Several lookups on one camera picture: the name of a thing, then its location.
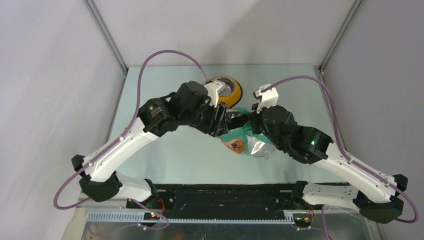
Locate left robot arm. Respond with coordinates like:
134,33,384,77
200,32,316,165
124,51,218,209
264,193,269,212
71,81,228,208

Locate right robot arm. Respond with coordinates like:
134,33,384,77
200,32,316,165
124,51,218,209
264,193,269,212
225,105,408,224

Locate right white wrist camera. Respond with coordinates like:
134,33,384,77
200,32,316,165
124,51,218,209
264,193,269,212
251,84,279,114

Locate green pet food bag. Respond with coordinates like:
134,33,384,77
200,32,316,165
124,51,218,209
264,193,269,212
218,121,277,158

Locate yellow double bowl feeder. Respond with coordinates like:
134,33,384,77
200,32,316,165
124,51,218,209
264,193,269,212
210,76,243,109

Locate grey slotted cable duct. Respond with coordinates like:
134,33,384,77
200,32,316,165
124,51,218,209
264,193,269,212
86,211,296,223

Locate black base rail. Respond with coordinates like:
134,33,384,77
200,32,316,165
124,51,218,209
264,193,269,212
126,183,322,221

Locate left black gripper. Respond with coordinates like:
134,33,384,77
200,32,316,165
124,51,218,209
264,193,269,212
180,97,228,137

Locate right steel bowl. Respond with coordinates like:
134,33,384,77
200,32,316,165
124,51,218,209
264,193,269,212
218,77,236,97

